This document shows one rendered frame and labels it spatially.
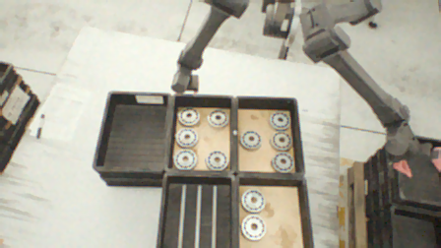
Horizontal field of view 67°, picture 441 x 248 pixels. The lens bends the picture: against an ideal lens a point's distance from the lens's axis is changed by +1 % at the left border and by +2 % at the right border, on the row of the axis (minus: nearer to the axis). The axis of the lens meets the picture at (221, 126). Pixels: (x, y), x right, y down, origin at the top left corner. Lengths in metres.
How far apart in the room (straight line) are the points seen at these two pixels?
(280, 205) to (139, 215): 0.64
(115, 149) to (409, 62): 2.66
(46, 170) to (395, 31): 3.10
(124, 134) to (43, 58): 1.71
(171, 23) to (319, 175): 2.08
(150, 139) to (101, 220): 0.42
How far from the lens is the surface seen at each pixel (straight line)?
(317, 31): 0.97
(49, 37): 3.37
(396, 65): 3.36
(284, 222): 1.49
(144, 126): 1.65
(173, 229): 1.46
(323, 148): 1.82
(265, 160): 1.56
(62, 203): 1.74
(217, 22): 0.98
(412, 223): 2.24
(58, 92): 2.04
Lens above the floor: 2.25
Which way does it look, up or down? 61 degrees down
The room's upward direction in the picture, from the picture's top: 5 degrees clockwise
